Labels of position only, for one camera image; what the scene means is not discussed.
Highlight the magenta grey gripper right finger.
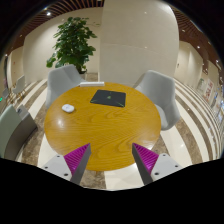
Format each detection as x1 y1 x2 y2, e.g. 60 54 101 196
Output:
132 143 182 185

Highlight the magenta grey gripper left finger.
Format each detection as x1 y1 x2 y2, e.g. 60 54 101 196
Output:
42 144 91 185

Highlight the white computer mouse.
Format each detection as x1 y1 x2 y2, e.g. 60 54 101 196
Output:
62 104 74 113

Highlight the black mouse pad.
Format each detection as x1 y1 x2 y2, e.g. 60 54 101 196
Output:
90 90 126 107

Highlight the round wooden table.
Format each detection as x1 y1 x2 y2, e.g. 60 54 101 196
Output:
44 82 161 171

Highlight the grey-green armchair at left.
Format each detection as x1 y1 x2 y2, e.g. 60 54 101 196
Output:
0 105 37 160

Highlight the grey chair back right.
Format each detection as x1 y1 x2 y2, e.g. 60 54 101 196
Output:
135 70 180 131

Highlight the grey chair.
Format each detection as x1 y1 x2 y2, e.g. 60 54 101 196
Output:
46 65 84 108
135 70 180 131
13 76 25 98

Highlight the white keyboard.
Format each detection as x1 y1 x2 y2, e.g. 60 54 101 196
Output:
79 81 105 87

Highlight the grey chair back left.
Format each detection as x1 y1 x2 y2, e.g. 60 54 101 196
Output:
46 65 84 108

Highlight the grey chair far left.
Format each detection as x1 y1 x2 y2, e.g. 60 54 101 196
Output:
13 76 25 98

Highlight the green potted plant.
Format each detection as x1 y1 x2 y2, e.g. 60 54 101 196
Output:
46 17 96 74

